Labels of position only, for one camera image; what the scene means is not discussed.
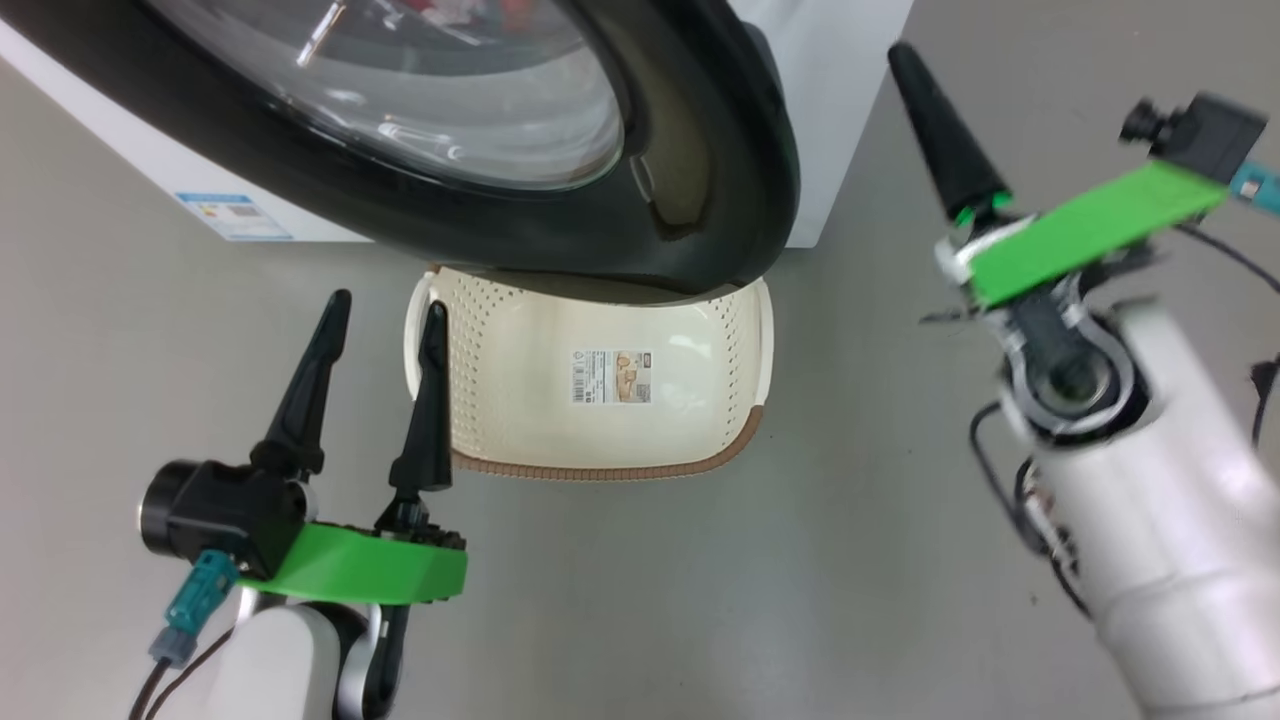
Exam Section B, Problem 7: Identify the blue energy label sticker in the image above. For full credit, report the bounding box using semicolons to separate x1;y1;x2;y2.
175;192;294;241

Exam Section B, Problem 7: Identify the teal camera cable connector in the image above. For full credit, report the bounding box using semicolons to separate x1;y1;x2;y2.
150;550;241;669
1230;165;1280;219

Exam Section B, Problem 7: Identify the teal left camera cable connector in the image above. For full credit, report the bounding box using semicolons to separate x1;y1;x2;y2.
150;550;241;669

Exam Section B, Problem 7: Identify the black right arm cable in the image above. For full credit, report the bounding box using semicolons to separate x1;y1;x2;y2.
968;222;1280;616

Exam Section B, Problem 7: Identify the product label sticker in basket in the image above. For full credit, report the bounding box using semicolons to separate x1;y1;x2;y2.
570;348;653;406

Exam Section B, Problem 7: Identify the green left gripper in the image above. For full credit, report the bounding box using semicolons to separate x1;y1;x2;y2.
238;290;469;606

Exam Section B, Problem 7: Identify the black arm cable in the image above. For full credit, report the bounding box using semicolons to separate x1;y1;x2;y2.
128;630;236;720
968;222;1280;616

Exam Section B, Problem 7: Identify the black-rimmed glass washer door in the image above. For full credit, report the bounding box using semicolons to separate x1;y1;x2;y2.
0;0;801;301

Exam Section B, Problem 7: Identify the cream perforated laundry basket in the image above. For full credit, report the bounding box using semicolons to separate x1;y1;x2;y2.
403;265;776;483

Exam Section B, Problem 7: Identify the white front-load washing machine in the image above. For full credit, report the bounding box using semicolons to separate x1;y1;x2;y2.
0;0;916;249

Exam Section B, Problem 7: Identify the teal right camera cable connector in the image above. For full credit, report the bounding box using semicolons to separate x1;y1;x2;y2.
1230;165;1280;219

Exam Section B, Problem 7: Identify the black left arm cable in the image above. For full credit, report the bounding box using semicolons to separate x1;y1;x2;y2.
128;630;236;720

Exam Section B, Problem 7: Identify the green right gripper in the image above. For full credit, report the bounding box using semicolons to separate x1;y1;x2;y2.
888;42;1231;311

